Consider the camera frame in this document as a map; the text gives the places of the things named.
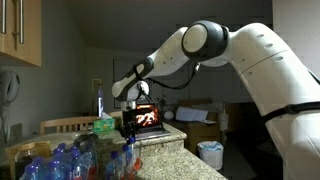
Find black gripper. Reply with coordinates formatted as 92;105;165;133
121;114;139;141

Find white sphere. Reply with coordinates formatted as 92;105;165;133
163;110;175;121

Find wooden chair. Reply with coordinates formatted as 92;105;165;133
109;110;125;131
39;115;99;136

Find black round dish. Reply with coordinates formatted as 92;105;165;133
73;133;100;144

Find tall blue white bottle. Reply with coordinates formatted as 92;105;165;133
96;87;105;118

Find cardboard box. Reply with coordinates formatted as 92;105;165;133
181;119;223;155

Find shrink-wrapped water bottle pack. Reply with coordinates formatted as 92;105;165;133
18;141;100;180

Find green tissue box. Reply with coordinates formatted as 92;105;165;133
92;112;117;134

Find wall whiteboard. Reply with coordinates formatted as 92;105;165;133
112;58;189;110

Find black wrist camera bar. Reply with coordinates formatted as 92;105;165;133
121;109;148;118

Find wooden cabinet door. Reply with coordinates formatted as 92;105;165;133
0;0;16;59
14;0;43;68

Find metal cabinet handle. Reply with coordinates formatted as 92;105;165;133
18;0;25;45
0;0;8;35

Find open silver laptop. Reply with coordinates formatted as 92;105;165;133
133;102;172;141

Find white jug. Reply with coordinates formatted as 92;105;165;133
218;111;230;133

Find trash bin white liner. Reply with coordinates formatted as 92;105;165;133
197;140;225;171

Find white papers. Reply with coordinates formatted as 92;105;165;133
175;106;217;125

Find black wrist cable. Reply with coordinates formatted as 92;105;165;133
133;61;202;111

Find wooden rack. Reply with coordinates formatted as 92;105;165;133
4;140;53;180

